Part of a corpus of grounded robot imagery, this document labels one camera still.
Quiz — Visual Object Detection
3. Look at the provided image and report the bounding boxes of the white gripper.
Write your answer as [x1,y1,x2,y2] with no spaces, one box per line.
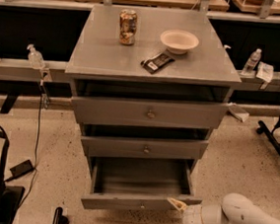
[168,197,204,224]

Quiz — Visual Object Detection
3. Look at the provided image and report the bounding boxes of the grey bottom drawer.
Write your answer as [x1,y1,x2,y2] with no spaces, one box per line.
[81,157,202,211]

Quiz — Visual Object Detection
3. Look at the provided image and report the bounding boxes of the grey drawer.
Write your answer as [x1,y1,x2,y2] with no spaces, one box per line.
[81,157,202,211]
[81,124,208,160]
[71,79,228,129]

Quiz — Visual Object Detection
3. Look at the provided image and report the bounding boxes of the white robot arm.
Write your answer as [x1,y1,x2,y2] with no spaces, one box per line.
[168,193,280,224]

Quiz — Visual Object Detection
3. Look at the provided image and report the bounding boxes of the grey middle drawer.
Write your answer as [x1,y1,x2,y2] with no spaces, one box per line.
[81,124,208,160]

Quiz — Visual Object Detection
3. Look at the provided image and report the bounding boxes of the grey wooden drawer cabinet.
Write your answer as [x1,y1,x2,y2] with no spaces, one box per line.
[56,0,249,181]

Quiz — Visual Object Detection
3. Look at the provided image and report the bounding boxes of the grey top drawer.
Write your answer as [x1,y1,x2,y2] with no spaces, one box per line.
[71,79,228,129]

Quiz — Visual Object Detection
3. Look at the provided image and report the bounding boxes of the white box on floor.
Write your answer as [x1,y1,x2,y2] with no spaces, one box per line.
[228,104,249,122]

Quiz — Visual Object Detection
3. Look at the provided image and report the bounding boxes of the black cylinder bar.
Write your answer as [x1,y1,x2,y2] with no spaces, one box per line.
[52,207,69,224]

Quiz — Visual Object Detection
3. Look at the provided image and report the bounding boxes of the black snack bar wrapper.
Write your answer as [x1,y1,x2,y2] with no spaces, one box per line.
[141,52,174,75]

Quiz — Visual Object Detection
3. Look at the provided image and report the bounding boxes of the black power adapter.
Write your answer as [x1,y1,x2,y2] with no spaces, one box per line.
[11,160,35,179]

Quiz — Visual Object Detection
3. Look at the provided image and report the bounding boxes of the white paper packet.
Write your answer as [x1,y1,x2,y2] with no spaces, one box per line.
[256,61,274,83]

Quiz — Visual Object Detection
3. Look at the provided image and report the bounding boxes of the clear plastic water bottle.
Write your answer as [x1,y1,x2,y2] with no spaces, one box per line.
[241,49,261,75]

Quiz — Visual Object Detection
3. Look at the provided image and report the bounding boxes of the white paper bowl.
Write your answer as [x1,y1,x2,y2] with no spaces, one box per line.
[160,30,199,55]

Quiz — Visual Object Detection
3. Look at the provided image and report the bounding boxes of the crushed soda can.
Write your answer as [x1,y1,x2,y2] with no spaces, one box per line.
[119,9,138,45]

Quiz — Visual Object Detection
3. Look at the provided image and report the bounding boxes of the clear sanitizer pump bottle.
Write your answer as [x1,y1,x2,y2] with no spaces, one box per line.
[28,44,45,70]

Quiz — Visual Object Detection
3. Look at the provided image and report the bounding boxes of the black power cable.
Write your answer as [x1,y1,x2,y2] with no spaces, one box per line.
[1,78,52,209]

